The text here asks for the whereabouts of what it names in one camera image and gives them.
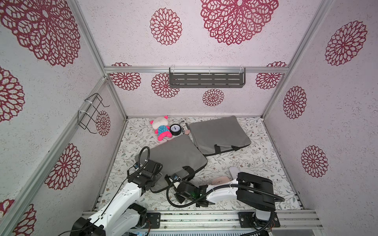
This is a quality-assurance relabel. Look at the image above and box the grey laptop bag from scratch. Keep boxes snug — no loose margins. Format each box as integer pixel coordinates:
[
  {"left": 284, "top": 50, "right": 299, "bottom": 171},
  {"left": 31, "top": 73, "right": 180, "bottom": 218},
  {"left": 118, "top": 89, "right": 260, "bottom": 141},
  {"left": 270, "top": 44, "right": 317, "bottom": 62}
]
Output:
[
  {"left": 189, "top": 116, "right": 252, "bottom": 156},
  {"left": 134, "top": 135, "right": 207, "bottom": 193}
]

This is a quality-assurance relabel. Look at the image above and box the flag patterned can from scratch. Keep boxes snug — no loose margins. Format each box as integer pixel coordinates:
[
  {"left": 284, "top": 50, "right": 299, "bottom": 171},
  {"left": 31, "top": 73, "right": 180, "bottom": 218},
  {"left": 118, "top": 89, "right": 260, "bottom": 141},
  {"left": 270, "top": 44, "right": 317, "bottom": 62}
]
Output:
[{"left": 180, "top": 121, "right": 191, "bottom": 135}]

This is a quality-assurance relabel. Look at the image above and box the black wire wall rack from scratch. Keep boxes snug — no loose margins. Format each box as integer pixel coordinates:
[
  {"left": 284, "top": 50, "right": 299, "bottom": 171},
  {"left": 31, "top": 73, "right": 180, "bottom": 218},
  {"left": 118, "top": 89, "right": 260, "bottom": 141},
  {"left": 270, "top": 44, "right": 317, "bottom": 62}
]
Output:
[{"left": 77, "top": 93, "right": 109, "bottom": 134}]

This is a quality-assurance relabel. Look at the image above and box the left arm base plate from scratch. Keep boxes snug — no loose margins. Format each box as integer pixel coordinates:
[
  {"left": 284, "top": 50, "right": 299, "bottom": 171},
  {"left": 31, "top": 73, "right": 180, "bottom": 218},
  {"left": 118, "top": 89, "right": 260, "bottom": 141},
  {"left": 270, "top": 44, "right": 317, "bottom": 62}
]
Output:
[{"left": 141, "top": 212, "right": 161, "bottom": 229}]

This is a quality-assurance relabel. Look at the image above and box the dark grey wall shelf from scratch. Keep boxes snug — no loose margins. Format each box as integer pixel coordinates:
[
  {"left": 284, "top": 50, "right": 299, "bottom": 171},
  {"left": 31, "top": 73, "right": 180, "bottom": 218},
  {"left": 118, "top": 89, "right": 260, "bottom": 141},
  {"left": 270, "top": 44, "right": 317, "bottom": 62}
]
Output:
[{"left": 168, "top": 67, "right": 246, "bottom": 89}]

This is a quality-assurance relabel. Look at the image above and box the black round gauge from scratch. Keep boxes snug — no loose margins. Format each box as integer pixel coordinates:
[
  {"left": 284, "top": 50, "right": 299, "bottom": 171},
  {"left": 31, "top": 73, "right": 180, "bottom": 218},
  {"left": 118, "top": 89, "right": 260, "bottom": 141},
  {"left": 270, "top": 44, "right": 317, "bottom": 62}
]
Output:
[{"left": 170, "top": 124, "right": 182, "bottom": 136}]

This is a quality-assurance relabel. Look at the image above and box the pink white plush toy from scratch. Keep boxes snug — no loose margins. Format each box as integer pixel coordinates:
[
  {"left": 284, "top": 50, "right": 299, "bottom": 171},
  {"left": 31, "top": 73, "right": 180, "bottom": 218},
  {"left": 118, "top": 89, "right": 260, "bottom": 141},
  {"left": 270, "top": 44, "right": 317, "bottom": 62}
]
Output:
[{"left": 150, "top": 116, "right": 173, "bottom": 141}]

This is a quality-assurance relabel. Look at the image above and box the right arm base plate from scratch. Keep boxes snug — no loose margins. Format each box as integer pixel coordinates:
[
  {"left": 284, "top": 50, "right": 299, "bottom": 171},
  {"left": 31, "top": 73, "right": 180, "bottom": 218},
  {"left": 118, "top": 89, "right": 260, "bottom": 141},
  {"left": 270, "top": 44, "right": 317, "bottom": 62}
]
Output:
[{"left": 238, "top": 210, "right": 281, "bottom": 229}]

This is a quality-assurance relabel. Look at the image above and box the pink computer mouse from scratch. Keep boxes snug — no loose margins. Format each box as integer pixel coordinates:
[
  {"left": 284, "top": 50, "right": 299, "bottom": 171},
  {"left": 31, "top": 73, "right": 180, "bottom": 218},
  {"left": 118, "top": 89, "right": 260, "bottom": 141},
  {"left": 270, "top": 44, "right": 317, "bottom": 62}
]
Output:
[{"left": 211, "top": 176, "right": 231, "bottom": 185}]

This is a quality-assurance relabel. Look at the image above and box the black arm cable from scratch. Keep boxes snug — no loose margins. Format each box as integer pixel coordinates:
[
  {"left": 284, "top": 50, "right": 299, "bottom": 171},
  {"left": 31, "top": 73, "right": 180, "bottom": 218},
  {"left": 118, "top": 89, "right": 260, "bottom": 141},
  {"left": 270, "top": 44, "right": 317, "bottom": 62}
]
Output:
[
  {"left": 166, "top": 173, "right": 285, "bottom": 236},
  {"left": 57, "top": 146, "right": 151, "bottom": 236}
]

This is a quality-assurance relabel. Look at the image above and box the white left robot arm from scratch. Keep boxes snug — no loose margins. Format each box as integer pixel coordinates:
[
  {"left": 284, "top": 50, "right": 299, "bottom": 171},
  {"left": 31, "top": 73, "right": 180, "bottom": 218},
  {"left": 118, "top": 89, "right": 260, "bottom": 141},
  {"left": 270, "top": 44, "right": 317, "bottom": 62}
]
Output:
[{"left": 70, "top": 160, "right": 163, "bottom": 236}]

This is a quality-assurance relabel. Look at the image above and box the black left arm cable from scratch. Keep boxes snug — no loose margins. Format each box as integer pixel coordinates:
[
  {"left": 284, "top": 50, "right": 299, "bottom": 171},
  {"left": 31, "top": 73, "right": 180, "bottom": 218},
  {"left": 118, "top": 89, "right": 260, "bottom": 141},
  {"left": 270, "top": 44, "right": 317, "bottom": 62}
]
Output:
[{"left": 57, "top": 146, "right": 151, "bottom": 236}]

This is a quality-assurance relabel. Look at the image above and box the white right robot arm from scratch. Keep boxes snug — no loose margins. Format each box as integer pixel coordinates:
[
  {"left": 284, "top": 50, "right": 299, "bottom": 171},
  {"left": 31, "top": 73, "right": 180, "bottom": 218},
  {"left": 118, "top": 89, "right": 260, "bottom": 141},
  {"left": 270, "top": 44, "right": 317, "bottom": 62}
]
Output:
[{"left": 166, "top": 172, "right": 285, "bottom": 222}]

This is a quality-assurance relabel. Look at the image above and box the white computer mouse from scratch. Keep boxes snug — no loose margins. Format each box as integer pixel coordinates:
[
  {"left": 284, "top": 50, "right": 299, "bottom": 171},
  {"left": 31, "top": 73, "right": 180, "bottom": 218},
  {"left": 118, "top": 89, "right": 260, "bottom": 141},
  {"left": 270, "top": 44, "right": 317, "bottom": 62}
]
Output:
[{"left": 229, "top": 166, "right": 240, "bottom": 180}]

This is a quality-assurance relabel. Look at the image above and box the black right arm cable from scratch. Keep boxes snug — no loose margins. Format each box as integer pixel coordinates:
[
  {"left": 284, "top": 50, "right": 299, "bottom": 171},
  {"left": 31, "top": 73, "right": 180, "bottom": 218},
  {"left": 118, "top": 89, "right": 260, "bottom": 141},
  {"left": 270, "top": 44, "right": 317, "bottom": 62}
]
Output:
[{"left": 166, "top": 173, "right": 285, "bottom": 236}]

